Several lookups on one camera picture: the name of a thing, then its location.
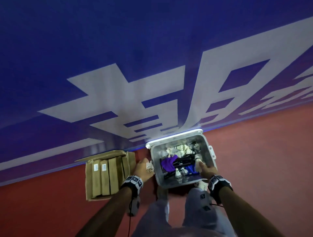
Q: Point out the person's left hand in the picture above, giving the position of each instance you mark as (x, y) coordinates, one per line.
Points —
(141, 171)

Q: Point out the person's right hand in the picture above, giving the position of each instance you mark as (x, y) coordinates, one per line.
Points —
(209, 172)

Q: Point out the long brown cardboard box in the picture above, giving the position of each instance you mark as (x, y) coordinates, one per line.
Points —
(124, 168)
(113, 175)
(105, 180)
(96, 180)

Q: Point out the blue cloth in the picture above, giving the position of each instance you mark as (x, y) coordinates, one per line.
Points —
(190, 169)

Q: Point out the clear plastic storage bin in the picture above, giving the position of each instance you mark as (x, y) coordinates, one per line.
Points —
(156, 151)

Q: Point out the purple cloth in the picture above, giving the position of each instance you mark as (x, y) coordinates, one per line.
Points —
(168, 163)

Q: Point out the shuttlecocks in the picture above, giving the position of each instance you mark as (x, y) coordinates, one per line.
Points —
(183, 148)

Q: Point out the large torn cardboard box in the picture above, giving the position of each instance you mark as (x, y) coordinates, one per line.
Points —
(89, 185)

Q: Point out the person's right forearm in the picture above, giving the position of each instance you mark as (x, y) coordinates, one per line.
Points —
(249, 214)

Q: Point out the person's left forearm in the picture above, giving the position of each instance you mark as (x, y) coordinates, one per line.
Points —
(105, 214)

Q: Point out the person's right shoe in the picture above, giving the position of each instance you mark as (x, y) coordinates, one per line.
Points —
(202, 186)

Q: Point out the person's grey trousers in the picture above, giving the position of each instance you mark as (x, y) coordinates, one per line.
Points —
(156, 219)

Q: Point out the black wristband with marker tiles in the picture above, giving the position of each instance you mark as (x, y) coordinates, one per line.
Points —
(218, 184)
(133, 183)

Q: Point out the blue printed barrier board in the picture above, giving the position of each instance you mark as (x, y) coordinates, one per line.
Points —
(73, 36)

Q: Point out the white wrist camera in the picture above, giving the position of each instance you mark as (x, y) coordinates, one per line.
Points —
(134, 206)
(204, 201)

